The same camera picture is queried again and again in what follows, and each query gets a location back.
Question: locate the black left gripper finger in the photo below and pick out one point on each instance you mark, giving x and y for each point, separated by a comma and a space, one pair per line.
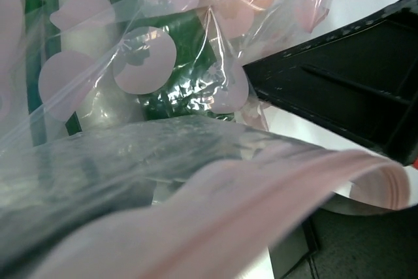
331, 245

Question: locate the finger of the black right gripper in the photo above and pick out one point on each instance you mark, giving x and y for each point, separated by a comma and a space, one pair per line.
359, 81

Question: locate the clear zip top bag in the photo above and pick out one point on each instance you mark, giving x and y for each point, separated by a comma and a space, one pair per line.
90, 188

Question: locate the green fake cucumber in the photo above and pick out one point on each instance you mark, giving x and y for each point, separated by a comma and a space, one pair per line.
180, 95

